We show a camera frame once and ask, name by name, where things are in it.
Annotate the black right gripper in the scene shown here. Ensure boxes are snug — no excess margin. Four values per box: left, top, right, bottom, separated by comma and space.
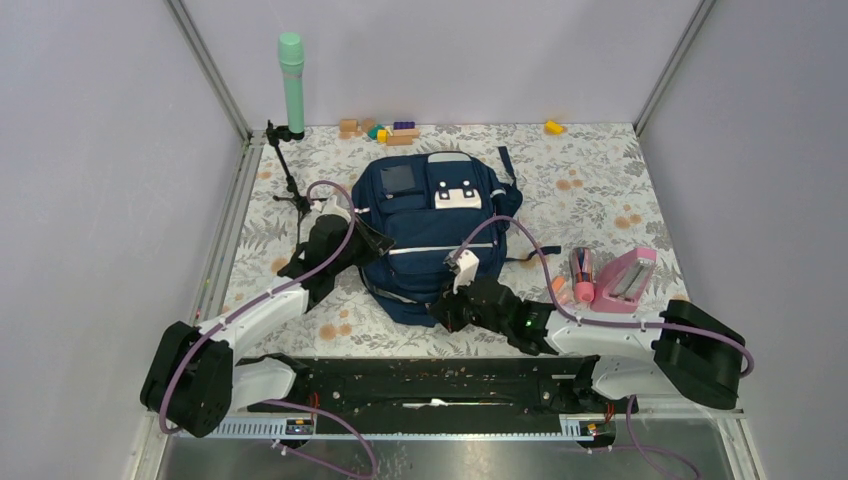
427, 274, 510, 337

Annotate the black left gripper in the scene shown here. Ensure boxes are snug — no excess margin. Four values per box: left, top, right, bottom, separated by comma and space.
331, 215, 396, 275

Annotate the navy blue student backpack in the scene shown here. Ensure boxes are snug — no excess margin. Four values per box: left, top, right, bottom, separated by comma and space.
351, 147, 523, 327

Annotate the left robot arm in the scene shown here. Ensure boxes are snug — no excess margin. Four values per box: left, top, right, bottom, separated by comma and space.
140, 214, 395, 438

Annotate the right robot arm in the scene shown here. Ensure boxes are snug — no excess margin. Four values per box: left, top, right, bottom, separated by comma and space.
428, 277, 753, 412

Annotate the long wooden block front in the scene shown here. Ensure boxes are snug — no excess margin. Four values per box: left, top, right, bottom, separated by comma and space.
385, 135, 415, 146

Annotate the long wooden block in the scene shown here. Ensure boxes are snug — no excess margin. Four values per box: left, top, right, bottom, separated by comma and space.
385, 135, 415, 146
393, 128, 420, 138

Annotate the teal toy block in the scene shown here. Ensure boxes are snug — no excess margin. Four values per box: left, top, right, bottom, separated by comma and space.
367, 124, 385, 140

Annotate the long wooden block rear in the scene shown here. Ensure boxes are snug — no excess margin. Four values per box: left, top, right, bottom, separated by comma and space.
393, 128, 420, 138

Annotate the purple studded toy brick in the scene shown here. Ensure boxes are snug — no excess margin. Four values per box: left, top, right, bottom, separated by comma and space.
393, 121, 416, 130

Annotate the orange highlighter pen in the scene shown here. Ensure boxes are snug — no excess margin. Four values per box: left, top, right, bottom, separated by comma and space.
550, 276, 571, 298

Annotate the light wooden cube block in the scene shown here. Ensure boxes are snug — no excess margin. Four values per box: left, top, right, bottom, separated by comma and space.
338, 118, 359, 133

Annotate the black tripod stand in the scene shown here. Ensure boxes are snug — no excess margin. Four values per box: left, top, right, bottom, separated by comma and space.
265, 120, 311, 225

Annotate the pink box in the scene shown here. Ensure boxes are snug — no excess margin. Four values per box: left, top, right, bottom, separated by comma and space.
590, 247, 657, 313

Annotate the yellow block far right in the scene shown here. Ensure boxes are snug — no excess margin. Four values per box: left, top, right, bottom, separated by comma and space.
543, 120, 566, 135

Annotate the green microphone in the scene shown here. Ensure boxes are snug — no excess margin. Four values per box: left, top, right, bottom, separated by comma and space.
278, 32, 305, 140

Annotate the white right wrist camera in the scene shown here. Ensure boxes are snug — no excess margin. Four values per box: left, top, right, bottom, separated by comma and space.
445, 249, 479, 294

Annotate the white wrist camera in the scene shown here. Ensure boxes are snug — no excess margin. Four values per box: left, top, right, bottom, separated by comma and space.
445, 249, 479, 294
312, 195, 352, 223

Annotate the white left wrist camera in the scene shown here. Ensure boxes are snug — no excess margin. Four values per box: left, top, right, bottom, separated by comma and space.
312, 195, 352, 223

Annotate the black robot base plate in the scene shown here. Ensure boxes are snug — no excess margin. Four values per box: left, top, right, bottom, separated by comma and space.
246, 356, 641, 437

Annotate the slotted metal cable rail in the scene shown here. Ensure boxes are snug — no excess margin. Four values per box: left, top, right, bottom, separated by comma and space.
208, 408, 616, 442

